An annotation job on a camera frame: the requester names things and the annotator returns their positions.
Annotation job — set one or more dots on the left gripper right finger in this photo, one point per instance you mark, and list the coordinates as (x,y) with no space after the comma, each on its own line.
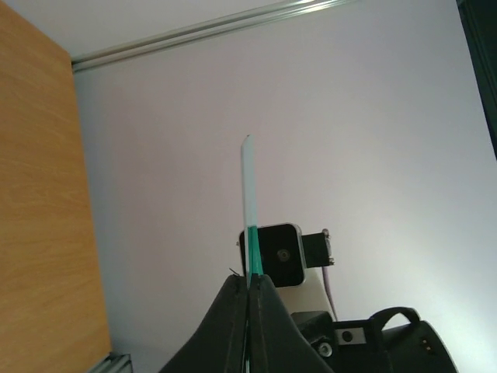
(275,343)

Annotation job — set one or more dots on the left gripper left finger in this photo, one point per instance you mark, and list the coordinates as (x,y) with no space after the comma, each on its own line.
(218,344)

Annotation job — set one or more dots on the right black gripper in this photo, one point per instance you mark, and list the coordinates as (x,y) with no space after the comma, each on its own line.
(391,340)

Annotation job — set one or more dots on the teal VIP card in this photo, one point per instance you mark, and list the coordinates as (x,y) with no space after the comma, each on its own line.
(253,260)

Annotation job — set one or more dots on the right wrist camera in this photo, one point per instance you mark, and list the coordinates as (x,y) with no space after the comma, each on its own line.
(297,265)

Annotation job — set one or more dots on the aluminium front rail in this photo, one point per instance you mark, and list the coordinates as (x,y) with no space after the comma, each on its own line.
(114,363)

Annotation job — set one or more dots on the right aluminium frame post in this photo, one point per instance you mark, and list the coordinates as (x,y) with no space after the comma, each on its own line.
(198,32)

